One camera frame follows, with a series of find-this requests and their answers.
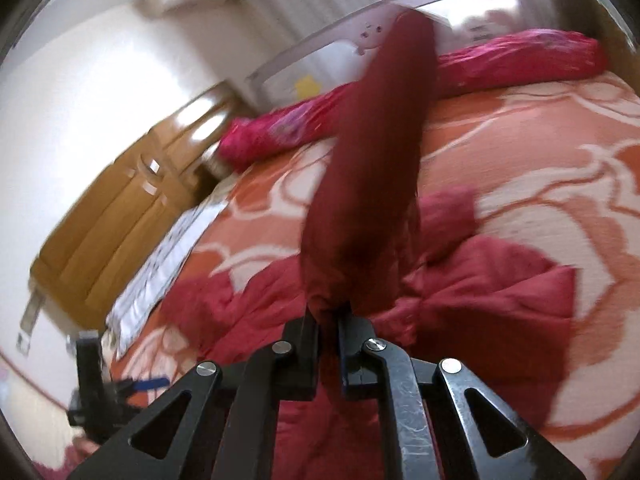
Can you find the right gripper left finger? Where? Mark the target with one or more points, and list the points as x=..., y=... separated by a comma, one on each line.
x=217, y=422

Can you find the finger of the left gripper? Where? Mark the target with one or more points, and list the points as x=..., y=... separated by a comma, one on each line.
x=138, y=385

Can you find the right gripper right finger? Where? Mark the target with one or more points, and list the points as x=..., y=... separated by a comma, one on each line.
x=439, y=420

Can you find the dark red quilted down jacket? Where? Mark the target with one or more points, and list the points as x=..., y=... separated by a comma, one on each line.
x=366, y=229

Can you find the person's left hand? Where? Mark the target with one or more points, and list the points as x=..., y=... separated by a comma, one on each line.
x=79, y=450

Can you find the plaid grey white pillow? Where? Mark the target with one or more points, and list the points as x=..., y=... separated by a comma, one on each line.
x=134, y=305

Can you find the wooden headboard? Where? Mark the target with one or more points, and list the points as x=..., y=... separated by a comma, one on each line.
x=95, y=250

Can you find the rolled magenta quilt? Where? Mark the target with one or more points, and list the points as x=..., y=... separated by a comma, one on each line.
x=529, y=57

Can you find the orange white floral blanket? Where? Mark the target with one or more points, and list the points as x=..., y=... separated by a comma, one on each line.
x=540, y=300

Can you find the grey bed guard rail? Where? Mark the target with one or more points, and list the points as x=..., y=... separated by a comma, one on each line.
x=364, y=29

